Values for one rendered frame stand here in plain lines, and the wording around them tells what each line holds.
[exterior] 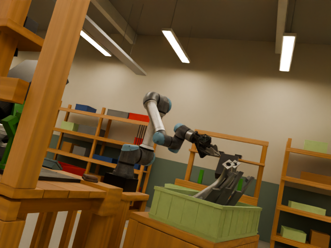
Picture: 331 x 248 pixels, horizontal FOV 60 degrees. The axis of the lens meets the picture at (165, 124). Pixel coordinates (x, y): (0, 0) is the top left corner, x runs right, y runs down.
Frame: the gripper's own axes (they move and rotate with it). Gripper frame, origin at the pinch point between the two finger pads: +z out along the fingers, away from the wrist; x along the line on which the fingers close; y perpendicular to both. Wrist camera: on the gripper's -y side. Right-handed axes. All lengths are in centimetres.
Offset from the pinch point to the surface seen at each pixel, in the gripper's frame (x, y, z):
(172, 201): -41.9, -1.7, 3.9
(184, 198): -38.0, 2.9, 9.5
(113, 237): -67, -41, -23
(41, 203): -95, 21, -22
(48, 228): -93, -50, -65
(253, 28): 480, -116, -277
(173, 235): -52, -8, 15
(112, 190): -61, 0, -23
